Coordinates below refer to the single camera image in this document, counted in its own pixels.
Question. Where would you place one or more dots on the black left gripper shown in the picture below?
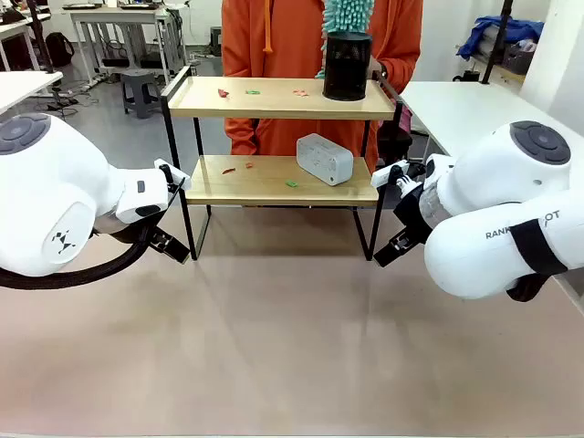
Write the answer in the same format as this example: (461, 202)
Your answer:
(139, 232)

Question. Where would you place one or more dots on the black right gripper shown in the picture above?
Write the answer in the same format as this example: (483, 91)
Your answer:
(415, 214)

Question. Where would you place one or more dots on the white rectangular box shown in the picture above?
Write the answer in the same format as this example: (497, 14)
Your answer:
(325, 159)

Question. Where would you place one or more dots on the black mesh pen holder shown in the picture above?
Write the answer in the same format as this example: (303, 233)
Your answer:
(346, 68)

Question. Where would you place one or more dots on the teal chenille duster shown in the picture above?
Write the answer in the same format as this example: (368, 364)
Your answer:
(347, 16)

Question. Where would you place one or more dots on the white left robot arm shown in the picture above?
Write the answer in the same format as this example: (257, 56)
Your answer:
(50, 191)

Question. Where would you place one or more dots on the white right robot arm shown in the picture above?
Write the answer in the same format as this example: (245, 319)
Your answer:
(497, 201)

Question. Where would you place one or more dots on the person's left forearm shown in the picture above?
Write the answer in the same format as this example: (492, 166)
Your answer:
(403, 68)

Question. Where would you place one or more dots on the two-tier wooden metal shelf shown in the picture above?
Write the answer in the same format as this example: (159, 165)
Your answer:
(274, 107)

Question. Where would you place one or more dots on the person's left hand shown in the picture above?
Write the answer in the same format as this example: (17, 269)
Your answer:
(376, 68)

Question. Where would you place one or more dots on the black chair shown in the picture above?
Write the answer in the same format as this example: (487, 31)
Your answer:
(394, 137)

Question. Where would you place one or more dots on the white side table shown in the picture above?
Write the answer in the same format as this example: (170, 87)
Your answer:
(456, 118)

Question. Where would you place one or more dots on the grey plastic stool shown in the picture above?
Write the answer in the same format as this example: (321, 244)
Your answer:
(139, 91)

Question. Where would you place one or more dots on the black wristwatch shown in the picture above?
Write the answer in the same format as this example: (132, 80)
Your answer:
(383, 70)

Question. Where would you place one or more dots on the dark plastic stool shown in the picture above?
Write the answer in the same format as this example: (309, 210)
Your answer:
(216, 41)

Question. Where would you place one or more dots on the white desk with pole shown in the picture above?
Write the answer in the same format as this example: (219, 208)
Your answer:
(23, 86)

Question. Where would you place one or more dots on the grey storage crate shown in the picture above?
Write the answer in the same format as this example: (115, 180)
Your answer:
(518, 57)

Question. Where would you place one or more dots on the black backpack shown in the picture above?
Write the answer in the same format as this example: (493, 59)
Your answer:
(59, 48)

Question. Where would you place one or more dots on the black stand pole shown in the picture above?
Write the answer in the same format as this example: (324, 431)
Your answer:
(497, 41)
(41, 36)

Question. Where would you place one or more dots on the person in orange hoodie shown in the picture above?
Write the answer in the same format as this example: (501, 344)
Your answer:
(283, 41)

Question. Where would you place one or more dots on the white-framed workbench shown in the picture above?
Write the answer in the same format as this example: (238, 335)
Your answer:
(118, 18)

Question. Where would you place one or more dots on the blue cloth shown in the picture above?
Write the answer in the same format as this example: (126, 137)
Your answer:
(497, 32)

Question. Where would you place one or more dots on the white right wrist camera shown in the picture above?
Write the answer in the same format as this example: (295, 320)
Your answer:
(388, 173)

